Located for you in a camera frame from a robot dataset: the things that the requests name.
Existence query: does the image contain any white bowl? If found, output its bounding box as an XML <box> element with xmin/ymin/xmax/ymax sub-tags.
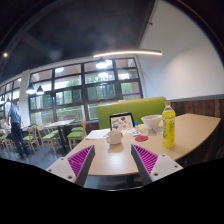
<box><xmin>140</xmin><ymin>114</ymin><xmax>163</xmax><ymax>130</ymax></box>

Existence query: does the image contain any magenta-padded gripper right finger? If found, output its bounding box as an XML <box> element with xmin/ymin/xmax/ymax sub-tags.
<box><xmin>130</xmin><ymin>143</ymin><xmax>184</xmax><ymax>187</ymax></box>

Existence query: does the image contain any white ribbed mug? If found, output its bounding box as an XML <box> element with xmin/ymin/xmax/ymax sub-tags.
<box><xmin>105</xmin><ymin>129</ymin><xmax>124</xmax><ymax>146</ymax></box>

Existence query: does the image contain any flat round red coaster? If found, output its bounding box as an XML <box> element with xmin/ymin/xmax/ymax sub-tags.
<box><xmin>134</xmin><ymin>134</ymin><xmax>149</xmax><ymax>143</ymax></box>

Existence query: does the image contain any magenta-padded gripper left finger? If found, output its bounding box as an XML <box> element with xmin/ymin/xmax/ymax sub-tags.
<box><xmin>45</xmin><ymin>144</ymin><xmax>96</xmax><ymax>188</ymax></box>

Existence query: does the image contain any yellow drink bottle orange cap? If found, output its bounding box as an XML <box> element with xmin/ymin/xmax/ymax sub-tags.
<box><xmin>161</xmin><ymin>101</ymin><xmax>177</xmax><ymax>149</ymax></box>

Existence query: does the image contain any black tablet with sticker prints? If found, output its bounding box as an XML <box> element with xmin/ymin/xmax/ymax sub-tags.
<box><xmin>109</xmin><ymin>112</ymin><xmax>136</xmax><ymax>132</ymax></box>

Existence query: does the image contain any white paper sheet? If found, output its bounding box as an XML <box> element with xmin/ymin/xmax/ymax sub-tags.
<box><xmin>85</xmin><ymin>128</ymin><xmax>111</xmax><ymax>140</ymax></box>

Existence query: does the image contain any long curved ceiling light strip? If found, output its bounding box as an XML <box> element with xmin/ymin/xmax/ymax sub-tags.
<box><xmin>93</xmin><ymin>49</ymin><xmax>163</xmax><ymax>59</ymax></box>

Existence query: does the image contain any person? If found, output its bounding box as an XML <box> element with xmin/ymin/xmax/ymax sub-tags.
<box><xmin>5</xmin><ymin>99</ymin><xmax>30</xmax><ymax>160</ymax></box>

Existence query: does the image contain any light wooden dining table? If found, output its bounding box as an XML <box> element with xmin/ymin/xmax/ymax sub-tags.
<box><xmin>44</xmin><ymin>118</ymin><xmax>76</xmax><ymax>153</ymax></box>

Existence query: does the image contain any group of green-seated wooden chairs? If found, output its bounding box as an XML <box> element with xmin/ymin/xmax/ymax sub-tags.
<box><xmin>0</xmin><ymin>119</ymin><xmax>88</xmax><ymax>156</ymax></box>

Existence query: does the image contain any group of black pendant lamps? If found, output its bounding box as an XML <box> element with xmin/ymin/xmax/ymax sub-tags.
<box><xmin>25</xmin><ymin>57</ymin><xmax>109</xmax><ymax>96</ymax></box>

